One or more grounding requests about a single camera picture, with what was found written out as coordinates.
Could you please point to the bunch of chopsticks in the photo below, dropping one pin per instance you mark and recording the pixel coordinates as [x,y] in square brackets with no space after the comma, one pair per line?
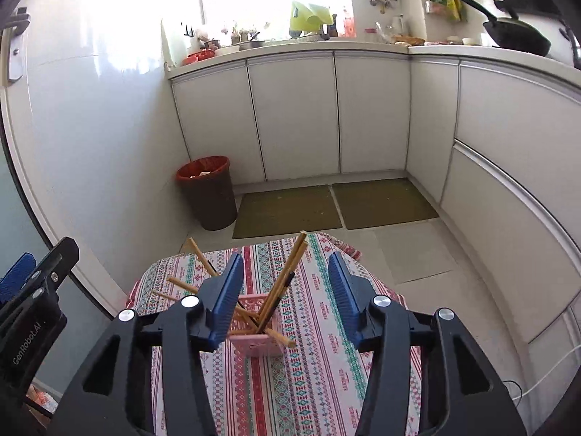
[290,263]

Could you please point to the red bottle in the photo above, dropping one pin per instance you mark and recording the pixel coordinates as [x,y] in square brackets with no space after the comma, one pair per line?
[347,22]

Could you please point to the striped patterned tablecloth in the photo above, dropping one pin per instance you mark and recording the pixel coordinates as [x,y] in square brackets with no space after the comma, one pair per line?
[308,372]

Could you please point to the woven food basket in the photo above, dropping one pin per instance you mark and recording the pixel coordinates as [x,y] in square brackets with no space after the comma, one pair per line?
[407,39]

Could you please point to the brown trash bin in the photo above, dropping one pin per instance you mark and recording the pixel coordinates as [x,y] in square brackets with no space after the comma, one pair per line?
[211,200]

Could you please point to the pink chopstick holder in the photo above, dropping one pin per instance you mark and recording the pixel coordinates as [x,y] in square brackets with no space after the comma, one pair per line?
[258,343]

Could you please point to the orange patterned cloth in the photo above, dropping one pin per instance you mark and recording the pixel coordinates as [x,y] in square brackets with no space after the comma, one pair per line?
[43,399]

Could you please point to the small potted flowers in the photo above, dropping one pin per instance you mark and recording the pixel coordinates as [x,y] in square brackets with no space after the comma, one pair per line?
[240,34]

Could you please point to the clear kettle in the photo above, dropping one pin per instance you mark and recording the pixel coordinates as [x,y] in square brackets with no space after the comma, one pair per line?
[398,25]

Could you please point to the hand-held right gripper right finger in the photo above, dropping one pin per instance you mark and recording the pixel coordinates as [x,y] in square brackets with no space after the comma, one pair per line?
[340,290]

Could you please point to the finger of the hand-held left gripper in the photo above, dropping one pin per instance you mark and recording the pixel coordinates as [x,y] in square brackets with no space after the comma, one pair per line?
[59,259]
[20,268]

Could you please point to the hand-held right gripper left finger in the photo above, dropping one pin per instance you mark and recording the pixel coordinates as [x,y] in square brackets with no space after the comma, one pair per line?
[227,290]

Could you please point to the black wok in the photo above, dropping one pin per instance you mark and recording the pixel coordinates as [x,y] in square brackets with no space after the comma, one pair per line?
[517,34]

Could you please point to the green plastic container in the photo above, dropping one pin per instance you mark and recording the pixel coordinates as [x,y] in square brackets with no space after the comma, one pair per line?
[311,18]

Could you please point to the olive floor mat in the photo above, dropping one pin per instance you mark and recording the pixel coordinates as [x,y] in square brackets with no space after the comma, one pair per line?
[286,211]
[386,202]

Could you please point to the green yellow hanging packets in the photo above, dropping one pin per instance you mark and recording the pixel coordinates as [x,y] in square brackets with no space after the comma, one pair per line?
[447,4]

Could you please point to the metal basin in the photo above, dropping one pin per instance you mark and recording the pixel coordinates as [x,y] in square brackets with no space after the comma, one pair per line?
[252,45]

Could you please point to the black wall hooks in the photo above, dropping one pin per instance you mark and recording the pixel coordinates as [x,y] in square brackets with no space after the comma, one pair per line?
[187,29]

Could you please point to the white kitchen cabinet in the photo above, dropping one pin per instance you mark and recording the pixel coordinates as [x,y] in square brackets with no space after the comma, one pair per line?
[508,145]
[295,113]

